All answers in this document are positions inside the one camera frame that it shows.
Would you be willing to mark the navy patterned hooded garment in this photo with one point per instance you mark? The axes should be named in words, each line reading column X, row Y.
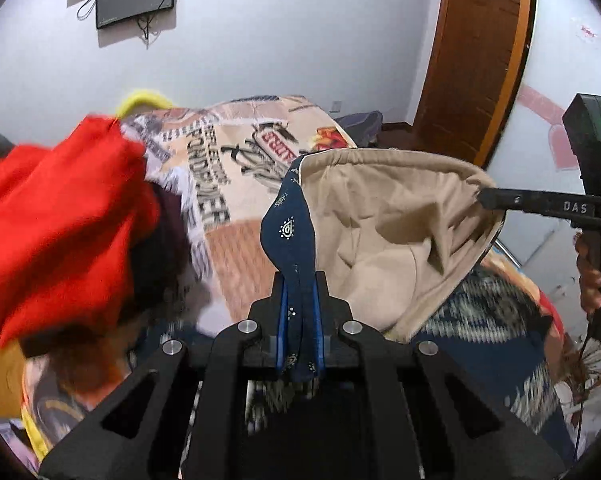
column 401, row 237

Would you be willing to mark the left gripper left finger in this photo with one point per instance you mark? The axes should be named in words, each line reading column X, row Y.
column 181, row 414

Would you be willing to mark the person's right hand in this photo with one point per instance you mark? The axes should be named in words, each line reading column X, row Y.
column 589, row 278

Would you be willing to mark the dark folded clothes stack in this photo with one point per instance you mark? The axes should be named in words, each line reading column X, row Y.
column 156, row 263

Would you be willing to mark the yellow knitted blanket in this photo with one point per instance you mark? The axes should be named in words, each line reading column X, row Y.
column 17, row 425

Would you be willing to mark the dark bag on floor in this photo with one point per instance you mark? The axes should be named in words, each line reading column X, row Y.
column 363, row 128

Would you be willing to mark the brown wooden door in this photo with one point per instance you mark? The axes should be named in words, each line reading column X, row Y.
column 476, row 66

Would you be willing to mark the red folded garment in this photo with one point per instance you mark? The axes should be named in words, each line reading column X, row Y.
column 69, row 218

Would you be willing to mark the printed bed blanket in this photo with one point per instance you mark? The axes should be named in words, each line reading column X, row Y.
column 205, row 156

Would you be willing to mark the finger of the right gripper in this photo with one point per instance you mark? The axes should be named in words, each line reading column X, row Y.
column 502, row 199

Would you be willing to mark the yellow foam tube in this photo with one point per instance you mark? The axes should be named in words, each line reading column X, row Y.
column 142, row 98

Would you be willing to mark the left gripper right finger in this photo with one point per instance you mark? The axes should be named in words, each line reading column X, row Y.
column 470, row 397

